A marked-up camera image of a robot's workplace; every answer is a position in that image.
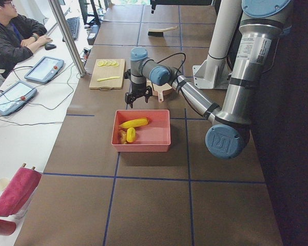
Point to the yellow plastic knife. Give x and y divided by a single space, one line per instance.
107 78

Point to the seated person black jacket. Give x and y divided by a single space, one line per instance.
20 37

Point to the near teach pendant tablet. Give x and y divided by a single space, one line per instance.
15 97

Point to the aluminium frame post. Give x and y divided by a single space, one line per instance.
61 21

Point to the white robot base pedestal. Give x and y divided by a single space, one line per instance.
214 72

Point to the beige plastic dustpan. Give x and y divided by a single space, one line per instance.
160 91

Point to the black computer mouse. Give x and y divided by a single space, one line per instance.
49 46

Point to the teach pendant tablet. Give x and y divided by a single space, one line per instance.
15 97
44 70

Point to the pink towel on rack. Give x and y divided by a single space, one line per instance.
18 191

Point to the black power strip box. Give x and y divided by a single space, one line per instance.
92 34

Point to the black keyboard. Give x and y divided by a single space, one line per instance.
73 25

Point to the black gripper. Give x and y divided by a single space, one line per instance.
138 88
152 5

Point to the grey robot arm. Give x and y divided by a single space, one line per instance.
227 109

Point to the beige hand brush black bristles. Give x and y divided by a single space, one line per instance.
159 32

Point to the far teach pendant tablet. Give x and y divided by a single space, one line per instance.
44 70

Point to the wooden cutting board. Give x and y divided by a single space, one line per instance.
107 71

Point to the pink plastic bin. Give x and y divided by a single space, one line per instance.
153 137

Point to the yellow toy bell pepper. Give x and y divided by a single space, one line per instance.
131 135

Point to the brown toy ginger root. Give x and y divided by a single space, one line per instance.
122 134

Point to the red cylinder object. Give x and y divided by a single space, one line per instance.
7 227

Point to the yellow toy corn cob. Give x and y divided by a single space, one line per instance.
134 123

